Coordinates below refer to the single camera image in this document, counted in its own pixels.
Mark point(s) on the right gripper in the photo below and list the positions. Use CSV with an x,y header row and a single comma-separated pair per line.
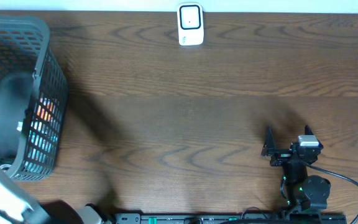
x,y
269,149

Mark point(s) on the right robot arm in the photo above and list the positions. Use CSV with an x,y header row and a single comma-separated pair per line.
x,y
304,193

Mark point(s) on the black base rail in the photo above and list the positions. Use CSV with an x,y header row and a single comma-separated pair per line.
x,y
136,218

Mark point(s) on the grey plastic mesh basket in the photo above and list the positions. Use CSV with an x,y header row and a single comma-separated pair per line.
x,y
29,72

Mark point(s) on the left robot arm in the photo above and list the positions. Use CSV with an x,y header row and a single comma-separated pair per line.
x,y
17,206

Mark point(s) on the green round-logo box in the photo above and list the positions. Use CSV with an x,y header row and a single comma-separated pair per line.
x,y
6,163

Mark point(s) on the orange tissue pack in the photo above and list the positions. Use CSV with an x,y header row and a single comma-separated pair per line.
x,y
46,110

